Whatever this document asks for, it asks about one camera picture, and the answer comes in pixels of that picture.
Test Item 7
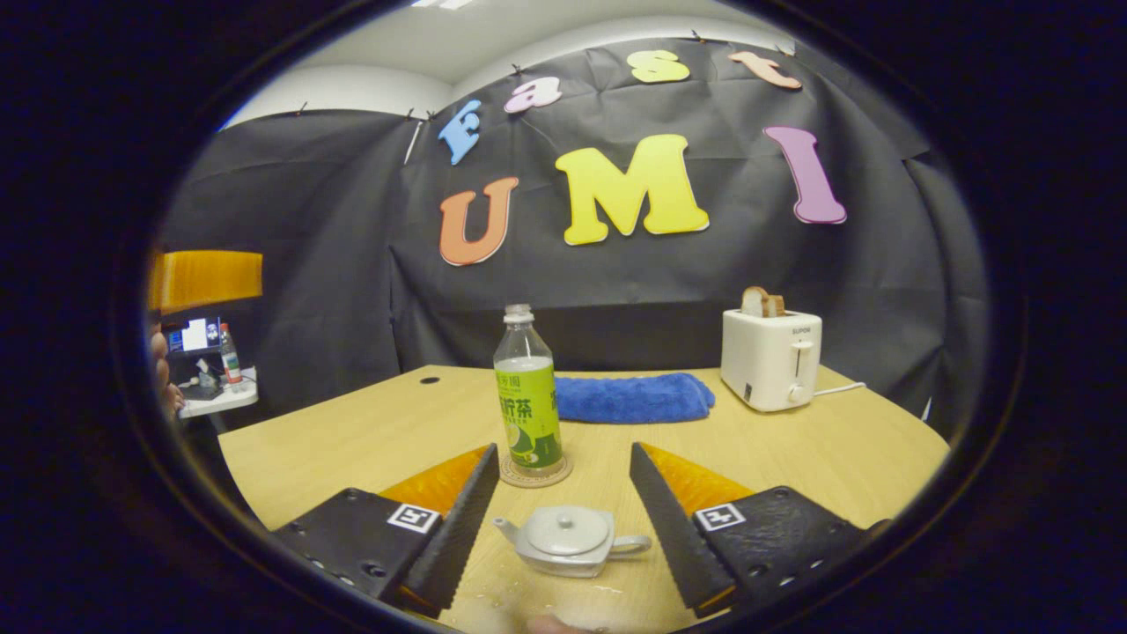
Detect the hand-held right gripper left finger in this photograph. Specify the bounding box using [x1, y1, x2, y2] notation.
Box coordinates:
[271, 442, 501, 620]

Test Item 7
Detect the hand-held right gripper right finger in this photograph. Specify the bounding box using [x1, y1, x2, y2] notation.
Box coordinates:
[629, 442, 891, 620]

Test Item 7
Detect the round woven coaster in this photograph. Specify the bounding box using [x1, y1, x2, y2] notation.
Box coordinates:
[498, 451, 574, 490]

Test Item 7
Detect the white ceramic teacup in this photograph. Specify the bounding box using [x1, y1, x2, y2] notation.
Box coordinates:
[491, 505, 653, 579]

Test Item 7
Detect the green label water bottle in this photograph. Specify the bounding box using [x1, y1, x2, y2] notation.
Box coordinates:
[493, 304, 564, 473]

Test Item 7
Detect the small red label bottle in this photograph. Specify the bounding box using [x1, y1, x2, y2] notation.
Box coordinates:
[219, 323, 244, 385]

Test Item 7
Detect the computer monitor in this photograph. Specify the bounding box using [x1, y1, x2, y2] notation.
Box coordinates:
[167, 317, 222, 355]

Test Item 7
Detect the white side table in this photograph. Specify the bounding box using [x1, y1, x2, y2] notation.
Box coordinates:
[180, 368, 260, 420]

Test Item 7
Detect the blue towel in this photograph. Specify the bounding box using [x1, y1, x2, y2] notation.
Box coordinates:
[555, 372, 716, 424]

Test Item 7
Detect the black backdrop cloth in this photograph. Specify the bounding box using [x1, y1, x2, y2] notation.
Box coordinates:
[150, 35, 991, 441]

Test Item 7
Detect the white toaster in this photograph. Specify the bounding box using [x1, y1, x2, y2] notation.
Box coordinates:
[720, 308, 823, 413]

